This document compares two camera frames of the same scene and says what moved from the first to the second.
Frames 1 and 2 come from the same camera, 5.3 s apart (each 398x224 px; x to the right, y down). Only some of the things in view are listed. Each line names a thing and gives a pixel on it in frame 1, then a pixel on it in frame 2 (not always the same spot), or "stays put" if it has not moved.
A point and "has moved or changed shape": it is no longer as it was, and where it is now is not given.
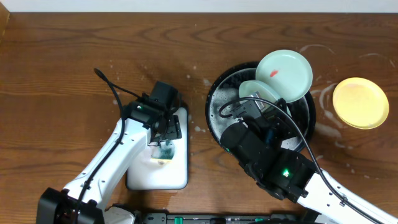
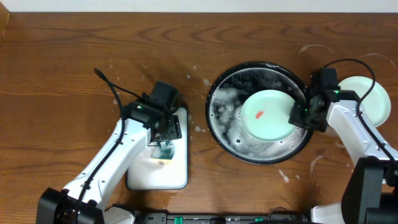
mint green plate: [286, 73] has moved or changed shape
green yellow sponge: [163, 152] stays put
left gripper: [171, 130] stays put
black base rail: [162, 218] stays put
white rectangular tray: [147, 173] stays put
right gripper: [278, 119] to [295, 118]
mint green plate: [249, 87] to [376, 102]
